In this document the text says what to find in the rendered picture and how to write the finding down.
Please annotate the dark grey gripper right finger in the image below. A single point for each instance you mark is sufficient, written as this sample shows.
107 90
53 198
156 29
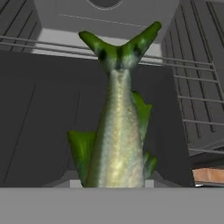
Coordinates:
162 180

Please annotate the green and silver fish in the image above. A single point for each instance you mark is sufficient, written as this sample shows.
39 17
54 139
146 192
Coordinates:
119 140

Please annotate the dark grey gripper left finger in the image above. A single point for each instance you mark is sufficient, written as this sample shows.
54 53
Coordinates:
71 180

